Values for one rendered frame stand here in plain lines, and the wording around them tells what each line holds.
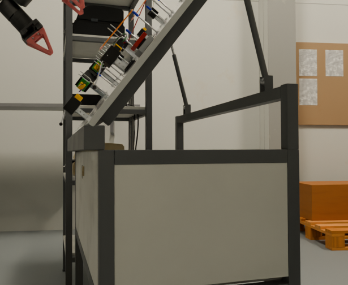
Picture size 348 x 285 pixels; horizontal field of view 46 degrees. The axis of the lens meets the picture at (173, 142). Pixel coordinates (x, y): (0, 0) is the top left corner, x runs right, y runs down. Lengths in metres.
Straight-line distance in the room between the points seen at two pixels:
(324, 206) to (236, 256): 2.88
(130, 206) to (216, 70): 3.56
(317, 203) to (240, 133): 1.14
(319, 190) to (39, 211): 2.76
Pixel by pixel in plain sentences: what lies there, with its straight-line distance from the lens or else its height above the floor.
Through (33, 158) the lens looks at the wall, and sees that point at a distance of 4.46.
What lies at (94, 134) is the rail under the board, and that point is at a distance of 1.10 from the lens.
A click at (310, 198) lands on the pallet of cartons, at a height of 0.36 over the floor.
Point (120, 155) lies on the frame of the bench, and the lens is 1.10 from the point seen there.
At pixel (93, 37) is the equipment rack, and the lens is 2.42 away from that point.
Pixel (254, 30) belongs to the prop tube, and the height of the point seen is 1.20.
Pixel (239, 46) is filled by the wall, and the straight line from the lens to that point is 4.70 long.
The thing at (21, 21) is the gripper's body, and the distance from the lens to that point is 1.38.
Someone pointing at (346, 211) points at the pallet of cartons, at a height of 0.24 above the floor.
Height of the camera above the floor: 0.79
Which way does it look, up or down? 1 degrees up
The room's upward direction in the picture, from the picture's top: straight up
